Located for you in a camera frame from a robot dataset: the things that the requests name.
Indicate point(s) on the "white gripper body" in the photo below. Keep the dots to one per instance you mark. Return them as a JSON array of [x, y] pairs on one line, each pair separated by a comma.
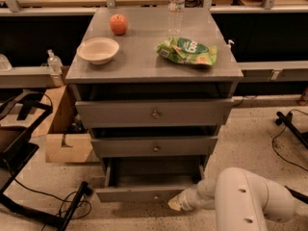
[[189, 198]]

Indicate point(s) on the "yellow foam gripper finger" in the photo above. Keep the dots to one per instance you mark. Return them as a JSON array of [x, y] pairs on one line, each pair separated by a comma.
[[174, 204]]

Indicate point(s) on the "grey bottom drawer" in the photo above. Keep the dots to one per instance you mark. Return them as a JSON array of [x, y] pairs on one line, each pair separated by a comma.
[[149, 178]]

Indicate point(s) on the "grey drawer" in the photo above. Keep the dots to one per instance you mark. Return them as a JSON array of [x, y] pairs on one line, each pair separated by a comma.
[[154, 113], [153, 146], [149, 178]]

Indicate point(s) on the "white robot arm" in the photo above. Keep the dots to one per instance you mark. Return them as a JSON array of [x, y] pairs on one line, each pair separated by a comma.
[[243, 200]]

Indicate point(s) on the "grey middle drawer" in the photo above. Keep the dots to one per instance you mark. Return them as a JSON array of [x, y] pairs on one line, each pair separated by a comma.
[[153, 146]]

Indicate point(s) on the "grey top drawer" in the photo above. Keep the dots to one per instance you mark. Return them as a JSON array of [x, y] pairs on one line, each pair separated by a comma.
[[154, 113]]

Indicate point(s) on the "grey wooden drawer cabinet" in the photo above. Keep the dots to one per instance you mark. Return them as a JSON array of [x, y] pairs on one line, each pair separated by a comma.
[[137, 72]]

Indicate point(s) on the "black stand base right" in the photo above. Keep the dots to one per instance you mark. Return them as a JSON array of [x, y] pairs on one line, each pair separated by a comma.
[[303, 138]]

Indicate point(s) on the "cardboard box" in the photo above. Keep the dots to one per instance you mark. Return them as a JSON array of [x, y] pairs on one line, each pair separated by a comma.
[[65, 141]]

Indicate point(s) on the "green chip bag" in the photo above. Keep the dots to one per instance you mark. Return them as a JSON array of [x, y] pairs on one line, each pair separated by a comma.
[[187, 51]]

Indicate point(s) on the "small white pump bottle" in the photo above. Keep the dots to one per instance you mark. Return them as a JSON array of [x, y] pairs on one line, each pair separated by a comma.
[[230, 43]]

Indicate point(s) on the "beige bowl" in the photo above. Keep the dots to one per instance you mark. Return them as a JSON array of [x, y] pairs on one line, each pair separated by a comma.
[[98, 50]]

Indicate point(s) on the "black metal stand left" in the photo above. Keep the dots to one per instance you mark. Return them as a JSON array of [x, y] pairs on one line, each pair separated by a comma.
[[15, 152]]

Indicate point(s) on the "clear sanitizer pump bottle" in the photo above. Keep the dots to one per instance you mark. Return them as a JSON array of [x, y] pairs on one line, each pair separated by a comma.
[[55, 64]]

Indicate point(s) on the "red apple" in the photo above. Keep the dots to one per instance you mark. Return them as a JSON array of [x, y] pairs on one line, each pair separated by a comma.
[[118, 24]]

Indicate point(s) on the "clear plastic water bottle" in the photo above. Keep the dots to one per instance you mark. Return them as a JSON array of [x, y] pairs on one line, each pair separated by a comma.
[[175, 16]]

